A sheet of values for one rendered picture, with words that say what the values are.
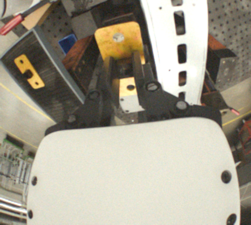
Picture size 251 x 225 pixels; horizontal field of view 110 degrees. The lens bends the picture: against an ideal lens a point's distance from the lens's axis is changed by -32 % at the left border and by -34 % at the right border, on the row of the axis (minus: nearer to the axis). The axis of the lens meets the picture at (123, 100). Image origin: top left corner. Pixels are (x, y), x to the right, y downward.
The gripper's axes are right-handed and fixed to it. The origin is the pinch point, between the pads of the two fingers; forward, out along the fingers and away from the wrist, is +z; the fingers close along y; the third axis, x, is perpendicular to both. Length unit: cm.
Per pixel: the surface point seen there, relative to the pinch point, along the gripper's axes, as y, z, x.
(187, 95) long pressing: 19.4, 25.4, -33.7
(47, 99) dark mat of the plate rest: -21.3, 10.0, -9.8
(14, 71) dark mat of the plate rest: -24.6, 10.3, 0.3
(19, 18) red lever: -17.8, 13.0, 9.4
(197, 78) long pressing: 22.3, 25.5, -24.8
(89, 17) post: -5.9, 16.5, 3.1
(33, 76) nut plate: -19.8, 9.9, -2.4
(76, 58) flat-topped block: -15.5, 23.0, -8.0
